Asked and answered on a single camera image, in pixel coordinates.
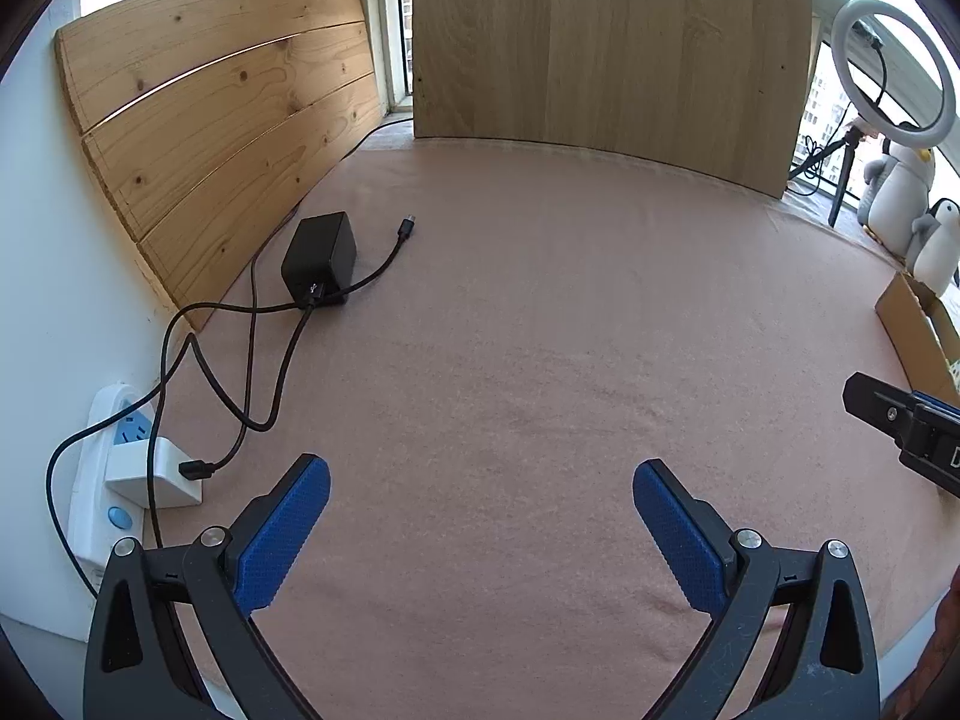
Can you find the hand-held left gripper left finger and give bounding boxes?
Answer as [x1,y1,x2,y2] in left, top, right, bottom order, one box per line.
[82,453,332,720]

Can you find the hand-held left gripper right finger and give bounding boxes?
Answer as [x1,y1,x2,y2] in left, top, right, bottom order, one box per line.
[631,459,880,720]

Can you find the black tripod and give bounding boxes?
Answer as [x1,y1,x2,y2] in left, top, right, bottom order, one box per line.
[787,124,882,228]

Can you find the white power strip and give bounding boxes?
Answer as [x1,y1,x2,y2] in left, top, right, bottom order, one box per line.
[66,382,162,601]

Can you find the long thin black cord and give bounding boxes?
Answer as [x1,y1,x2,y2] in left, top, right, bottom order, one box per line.
[45,116,413,593]

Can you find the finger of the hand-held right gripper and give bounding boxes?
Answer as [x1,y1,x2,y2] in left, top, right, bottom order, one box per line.
[842,371,960,452]

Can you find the large penguin plush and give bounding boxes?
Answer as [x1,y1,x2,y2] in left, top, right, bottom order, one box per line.
[855,122,938,254]

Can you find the white USB charger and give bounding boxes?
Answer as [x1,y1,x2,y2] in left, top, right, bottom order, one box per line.
[105,439,205,509]

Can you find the person's right forearm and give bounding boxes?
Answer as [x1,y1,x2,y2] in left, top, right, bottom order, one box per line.
[926,574,960,698]

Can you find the pine slat panel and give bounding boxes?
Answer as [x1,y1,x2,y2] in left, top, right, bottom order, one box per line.
[54,0,385,332]

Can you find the black power adapter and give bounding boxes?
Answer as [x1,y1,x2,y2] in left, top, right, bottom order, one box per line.
[281,211,358,308]

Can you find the white ring light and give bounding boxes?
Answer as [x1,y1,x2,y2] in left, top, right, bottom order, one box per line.
[831,0,957,147]

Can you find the cardboard box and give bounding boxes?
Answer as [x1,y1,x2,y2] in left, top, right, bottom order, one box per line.
[875,270,960,398]

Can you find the small penguin plush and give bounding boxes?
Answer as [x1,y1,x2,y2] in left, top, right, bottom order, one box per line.
[904,197,960,297]

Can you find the light oak board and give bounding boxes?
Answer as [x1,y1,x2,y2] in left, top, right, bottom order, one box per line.
[411,0,815,200]

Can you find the black USB-C cable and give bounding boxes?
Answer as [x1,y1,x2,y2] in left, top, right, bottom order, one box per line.
[322,216,419,301]

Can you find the black USB-A cable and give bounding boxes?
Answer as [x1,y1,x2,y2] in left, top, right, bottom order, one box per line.
[180,281,325,482]

